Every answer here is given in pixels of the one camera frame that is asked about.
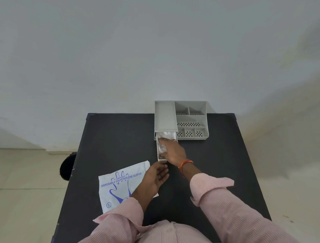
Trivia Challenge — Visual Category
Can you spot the person's right hand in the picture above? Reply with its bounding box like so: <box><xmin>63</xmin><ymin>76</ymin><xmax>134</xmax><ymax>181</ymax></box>
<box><xmin>158</xmin><ymin>138</ymin><xmax>188</xmax><ymax>168</ymax></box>

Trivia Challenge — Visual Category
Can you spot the person's left hand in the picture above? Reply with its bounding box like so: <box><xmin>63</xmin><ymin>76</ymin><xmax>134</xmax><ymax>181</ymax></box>
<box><xmin>141</xmin><ymin>161</ymin><xmax>170</xmax><ymax>199</ymax></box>

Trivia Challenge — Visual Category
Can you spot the stack of clear gloves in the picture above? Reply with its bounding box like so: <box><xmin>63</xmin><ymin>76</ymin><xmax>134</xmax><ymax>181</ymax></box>
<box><xmin>157</xmin><ymin>131</ymin><xmax>178</xmax><ymax>160</ymax></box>

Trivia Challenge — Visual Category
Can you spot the white glove packet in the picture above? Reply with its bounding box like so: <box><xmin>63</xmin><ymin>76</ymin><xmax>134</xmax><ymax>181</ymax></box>
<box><xmin>98</xmin><ymin>160</ymin><xmax>159</xmax><ymax>214</ymax></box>

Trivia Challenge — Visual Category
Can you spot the person's right forearm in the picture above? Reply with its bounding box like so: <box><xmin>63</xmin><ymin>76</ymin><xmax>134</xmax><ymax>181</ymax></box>
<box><xmin>181</xmin><ymin>164</ymin><xmax>302</xmax><ymax>243</ymax></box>

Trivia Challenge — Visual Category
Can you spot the person's left forearm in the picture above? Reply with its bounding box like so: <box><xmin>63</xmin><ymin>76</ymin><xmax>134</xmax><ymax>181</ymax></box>
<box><xmin>79</xmin><ymin>186</ymin><xmax>155</xmax><ymax>243</ymax></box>

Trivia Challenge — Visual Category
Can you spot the pink striped shirt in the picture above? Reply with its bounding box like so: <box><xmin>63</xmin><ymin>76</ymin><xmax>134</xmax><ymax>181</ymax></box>
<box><xmin>135</xmin><ymin>220</ymin><xmax>213</xmax><ymax>243</ymax></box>

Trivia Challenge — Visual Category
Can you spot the black trash bin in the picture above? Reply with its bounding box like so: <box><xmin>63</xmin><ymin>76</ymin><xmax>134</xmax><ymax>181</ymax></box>
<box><xmin>59</xmin><ymin>152</ymin><xmax>77</xmax><ymax>181</ymax></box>

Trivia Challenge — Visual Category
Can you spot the orange thread bracelet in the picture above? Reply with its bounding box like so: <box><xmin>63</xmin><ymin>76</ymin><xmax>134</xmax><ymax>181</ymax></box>
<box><xmin>178</xmin><ymin>159</ymin><xmax>194</xmax><ymax>174</ymax></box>

